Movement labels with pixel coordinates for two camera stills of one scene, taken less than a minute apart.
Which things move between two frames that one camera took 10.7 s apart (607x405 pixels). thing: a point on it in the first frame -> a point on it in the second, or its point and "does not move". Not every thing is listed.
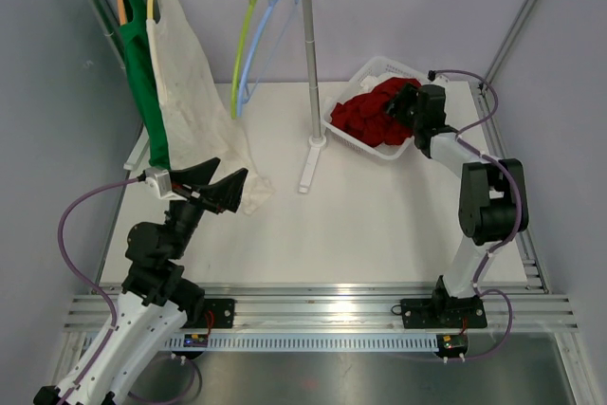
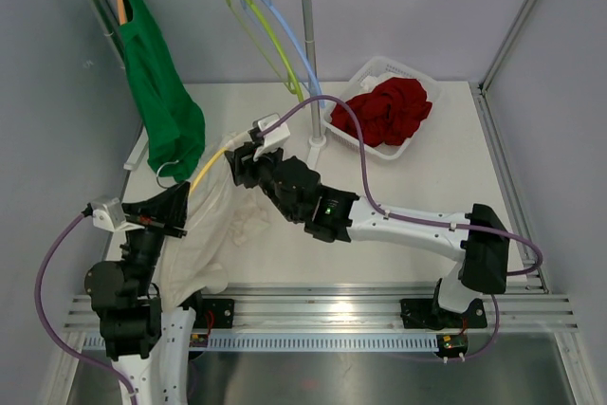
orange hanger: [120, 2] does not move
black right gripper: [408, 95] -> [245, 168]
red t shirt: [365, 118] does not move
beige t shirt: [198, 121] -> [220, 216]
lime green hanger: [243, 37] -> [269, 34]
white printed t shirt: [369, 82] -> [386, 86]
